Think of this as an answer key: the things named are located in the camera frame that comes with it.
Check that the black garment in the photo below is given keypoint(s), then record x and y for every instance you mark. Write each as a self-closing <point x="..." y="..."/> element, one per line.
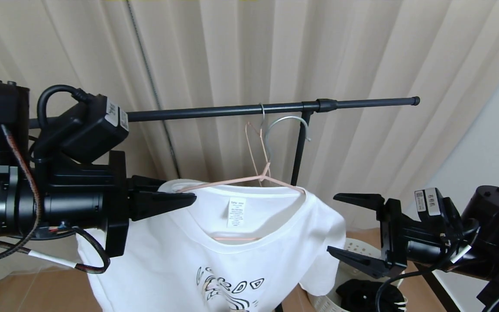
<point x="362" y="297"/>

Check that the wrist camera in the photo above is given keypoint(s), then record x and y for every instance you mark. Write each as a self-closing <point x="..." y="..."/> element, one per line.
<point x="442" y="208"/>
<point x="89" y="134"/>

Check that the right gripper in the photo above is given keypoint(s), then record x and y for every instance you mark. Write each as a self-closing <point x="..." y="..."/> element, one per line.
<point x="394" y="238"/>

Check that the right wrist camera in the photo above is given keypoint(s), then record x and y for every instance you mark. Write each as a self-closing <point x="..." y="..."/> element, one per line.
<point x="442" y="208"/>

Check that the white laundry basket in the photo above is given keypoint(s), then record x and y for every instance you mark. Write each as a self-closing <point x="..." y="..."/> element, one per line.
<point x="362" y="253"/>

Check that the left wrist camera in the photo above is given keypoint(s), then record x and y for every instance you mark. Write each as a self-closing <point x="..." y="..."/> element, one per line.
<point x="89" y="134"/>

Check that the black clothes rack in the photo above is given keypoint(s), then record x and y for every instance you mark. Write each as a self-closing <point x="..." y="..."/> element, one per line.
<point x="362" y="103"/>

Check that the pink clothes hanger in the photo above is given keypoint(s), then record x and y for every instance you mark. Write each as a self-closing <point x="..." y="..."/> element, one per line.
<point x="261" y="113"/>
<point x="232" y="181"/>

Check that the white printed T-shirt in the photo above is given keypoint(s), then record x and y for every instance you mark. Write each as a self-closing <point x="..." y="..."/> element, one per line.
<point x="167" y="260"/>

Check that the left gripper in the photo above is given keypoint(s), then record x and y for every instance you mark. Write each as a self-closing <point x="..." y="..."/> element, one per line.
<point x="80" y="203"/>

